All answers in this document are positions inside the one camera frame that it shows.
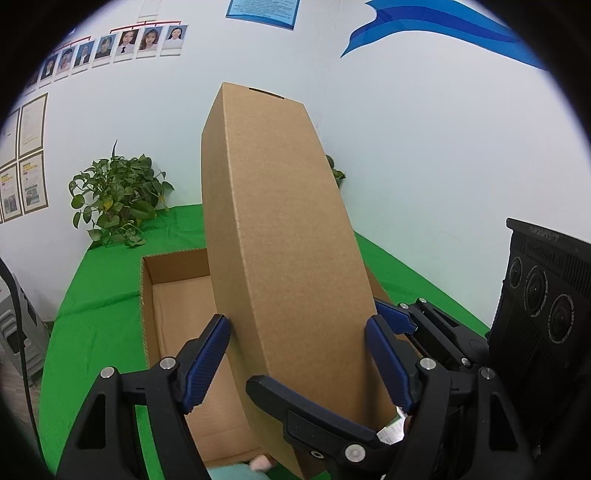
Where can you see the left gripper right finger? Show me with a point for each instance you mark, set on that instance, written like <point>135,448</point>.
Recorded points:
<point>461,425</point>

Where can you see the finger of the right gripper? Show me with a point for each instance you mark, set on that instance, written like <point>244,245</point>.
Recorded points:
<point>435,333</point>
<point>349,450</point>

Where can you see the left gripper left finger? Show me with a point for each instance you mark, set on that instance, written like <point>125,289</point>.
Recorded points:
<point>104,440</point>

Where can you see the white green medicine box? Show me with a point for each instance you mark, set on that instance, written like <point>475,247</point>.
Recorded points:
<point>396,430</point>

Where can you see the long brown cardboard box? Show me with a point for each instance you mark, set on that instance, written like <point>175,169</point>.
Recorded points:
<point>266,183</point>

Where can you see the plush doll green hair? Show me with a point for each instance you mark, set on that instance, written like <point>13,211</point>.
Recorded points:
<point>257,468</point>

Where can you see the large open cardboard tray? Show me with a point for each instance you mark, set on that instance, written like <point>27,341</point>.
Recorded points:
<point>171,332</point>

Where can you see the right potted green plant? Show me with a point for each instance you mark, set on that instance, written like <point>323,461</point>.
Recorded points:
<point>338,174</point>

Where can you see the potted green plant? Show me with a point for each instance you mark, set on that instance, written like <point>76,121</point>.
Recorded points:
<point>338,174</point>
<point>115,196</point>

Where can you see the left potted green plant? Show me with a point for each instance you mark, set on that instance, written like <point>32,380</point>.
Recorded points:
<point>115,196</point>

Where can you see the row of portrait photos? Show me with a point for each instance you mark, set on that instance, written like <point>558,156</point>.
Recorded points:
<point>144,40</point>

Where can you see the framed certificates on wall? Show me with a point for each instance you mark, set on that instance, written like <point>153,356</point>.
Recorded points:
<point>23,174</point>

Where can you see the blue wall banner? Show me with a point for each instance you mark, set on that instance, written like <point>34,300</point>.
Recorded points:
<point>445,17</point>

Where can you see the blue wall poster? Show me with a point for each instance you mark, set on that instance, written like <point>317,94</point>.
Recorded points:
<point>277,13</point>

